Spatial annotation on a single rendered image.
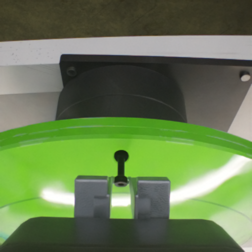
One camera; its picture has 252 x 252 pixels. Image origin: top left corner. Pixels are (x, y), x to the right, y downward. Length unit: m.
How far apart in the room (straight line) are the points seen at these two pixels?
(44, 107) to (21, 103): 0.03
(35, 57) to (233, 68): 0.20
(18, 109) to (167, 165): 0.27
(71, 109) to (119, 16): 1.16
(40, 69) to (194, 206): 0.22
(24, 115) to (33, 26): 1.13
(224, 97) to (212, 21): 1.14
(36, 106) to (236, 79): 0.23
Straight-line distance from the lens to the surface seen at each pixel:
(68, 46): 0.36
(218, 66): 0.34
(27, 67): 0.36
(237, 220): 0.26
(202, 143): 0.19
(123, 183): 0.17
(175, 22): 1.48
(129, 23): 1.47
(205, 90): 0.37
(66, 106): 0.33
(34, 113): 0.42
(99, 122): 0.18
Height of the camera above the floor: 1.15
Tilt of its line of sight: 34 degrees down
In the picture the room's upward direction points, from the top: 180 degrees counter-clockwise
